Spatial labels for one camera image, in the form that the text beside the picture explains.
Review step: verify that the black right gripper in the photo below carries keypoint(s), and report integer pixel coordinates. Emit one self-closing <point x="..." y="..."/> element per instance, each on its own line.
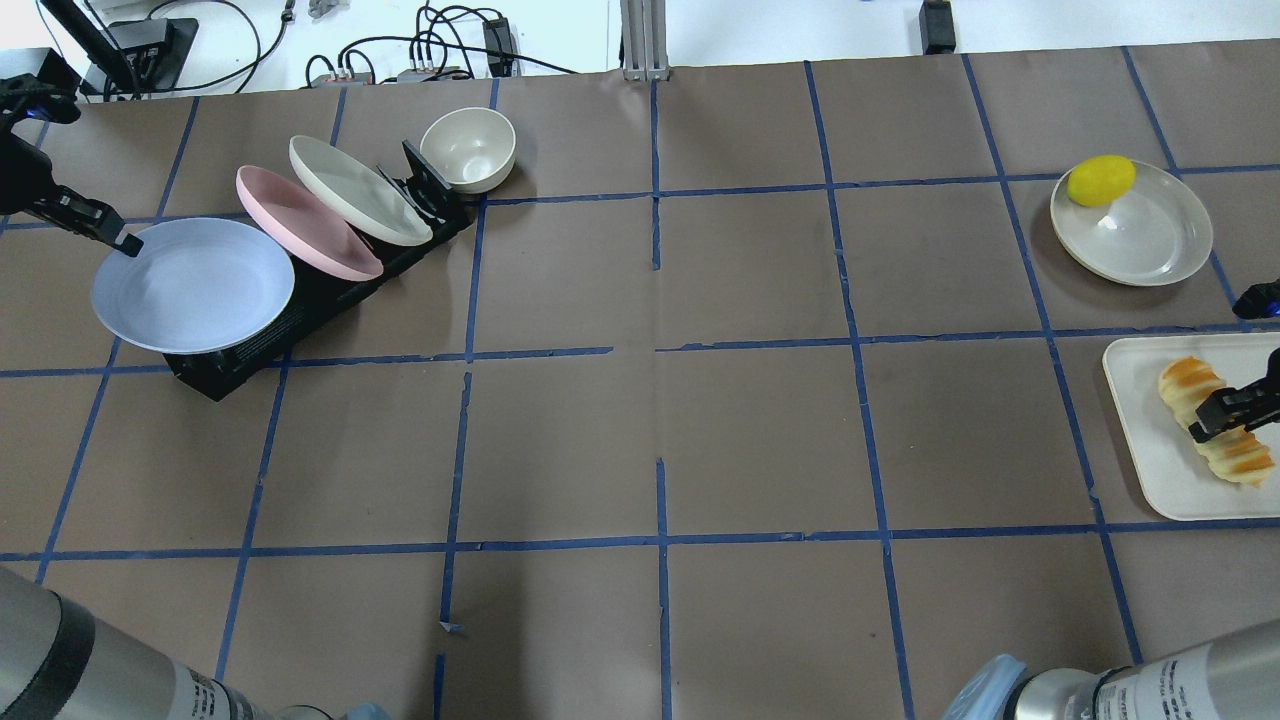
<point x="1240" y="405"/>

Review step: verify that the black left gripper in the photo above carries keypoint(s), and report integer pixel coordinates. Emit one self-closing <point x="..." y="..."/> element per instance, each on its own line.
<point x="22" y="178"/>

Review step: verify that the striped bread roll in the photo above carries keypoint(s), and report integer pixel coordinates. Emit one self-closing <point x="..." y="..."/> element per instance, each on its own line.
<point x="1237" y="457"/>

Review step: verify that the blue plate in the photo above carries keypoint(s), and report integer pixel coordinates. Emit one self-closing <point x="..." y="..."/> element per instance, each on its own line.
<point x="198" y="285"/>

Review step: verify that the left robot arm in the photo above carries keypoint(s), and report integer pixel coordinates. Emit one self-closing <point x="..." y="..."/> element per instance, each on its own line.
<point x="59" y="660"/>

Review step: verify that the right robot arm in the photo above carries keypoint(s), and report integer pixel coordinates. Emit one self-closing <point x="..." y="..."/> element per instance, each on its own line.
<point x="1230" y="677"/>

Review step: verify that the pink plate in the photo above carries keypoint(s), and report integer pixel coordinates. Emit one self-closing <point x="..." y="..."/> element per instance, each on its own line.
<point x="304" y="226"/>

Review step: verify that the cream plate with lemon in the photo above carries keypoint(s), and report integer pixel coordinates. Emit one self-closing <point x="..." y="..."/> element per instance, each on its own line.
<point x="1158" y="232"/>

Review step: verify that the cream plate in rack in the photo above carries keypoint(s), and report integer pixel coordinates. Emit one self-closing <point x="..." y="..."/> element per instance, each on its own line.
<point x="356" y="193"/>

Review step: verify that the white rectangular tray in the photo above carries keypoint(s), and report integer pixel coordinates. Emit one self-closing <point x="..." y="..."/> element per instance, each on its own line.
<point x="1176" y="481"/>

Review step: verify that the black monitor stand base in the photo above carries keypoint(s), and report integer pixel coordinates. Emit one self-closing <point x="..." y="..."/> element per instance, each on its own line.
<point x="157" y="49"/>

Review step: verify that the black dish rack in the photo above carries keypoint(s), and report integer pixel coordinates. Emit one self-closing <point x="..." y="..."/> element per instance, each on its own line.
<point x="317" y="297"/>

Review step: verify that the yellow lemon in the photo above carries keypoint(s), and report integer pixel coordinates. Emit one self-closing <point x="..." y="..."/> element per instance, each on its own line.
<point x="1100" y="180"/>

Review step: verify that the cream bowl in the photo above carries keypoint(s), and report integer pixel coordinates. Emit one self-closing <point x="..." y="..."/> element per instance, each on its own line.
<point x="473" y="149"/>

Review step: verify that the black power adapter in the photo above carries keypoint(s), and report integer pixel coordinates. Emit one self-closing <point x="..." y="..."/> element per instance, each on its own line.
<point x="499" y="47"/>

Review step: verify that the black power brick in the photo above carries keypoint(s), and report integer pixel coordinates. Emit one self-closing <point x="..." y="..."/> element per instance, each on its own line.
<point x="937" y="28"/>

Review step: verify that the aluminium frame post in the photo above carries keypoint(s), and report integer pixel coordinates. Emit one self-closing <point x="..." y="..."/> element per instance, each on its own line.
<point x="644" y="54"/>

